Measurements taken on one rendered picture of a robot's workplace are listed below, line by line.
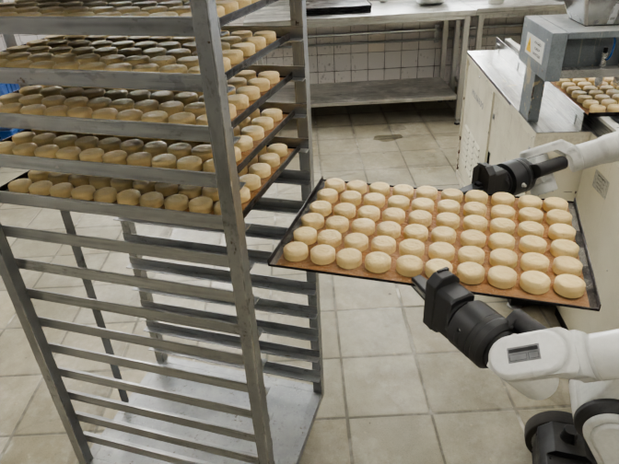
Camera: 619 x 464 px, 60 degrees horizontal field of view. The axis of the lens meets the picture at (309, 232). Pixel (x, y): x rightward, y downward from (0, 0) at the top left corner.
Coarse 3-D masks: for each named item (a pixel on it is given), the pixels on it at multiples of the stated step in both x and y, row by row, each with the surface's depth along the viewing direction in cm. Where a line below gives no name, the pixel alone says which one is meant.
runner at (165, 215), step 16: (0, 192) 118; (16, 192) 117; (48, 208) 116; (64, 208) 115; (80, 208) 113; (96, 208) 112; (112, 208) 111; (128, 208) 109; (144, 208) 108; (192, 224) 107; (208, 224) 105
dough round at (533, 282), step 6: (522, 276) 97; (528, 276) 97; (534, 276) 97; (540, 276) 97; (546, 276) 97; (522, 282) 96; (528, 282) 95; (534, 282) 95; (540, 282) 95; (546, 282) 95; (522, 288) 97; (528, 288) 96; (534, 288) 95; (540, 288) 95; (546, 288) 95; (534, 294) 96; (540, 294) 95
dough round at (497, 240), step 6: (492, 234) 110; (498, 234) 110; (504, 234) 109; (492, 240) 108; (498, 240) 107; (504, 240) 107; (510, 240) 107; (492, 246) 108; (498, 246) 107; (504, 246) 106; (510, 246) 106
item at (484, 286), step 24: (408, 216) 121; (432, 216) 121; (456, 240) 112; (552, 240) 110; (288, 264) 107; (312, 264) 107; (336, 264) 106; (456, 264) 105; (552, 264) 103; (480, 288) 98; (552, 288) 97
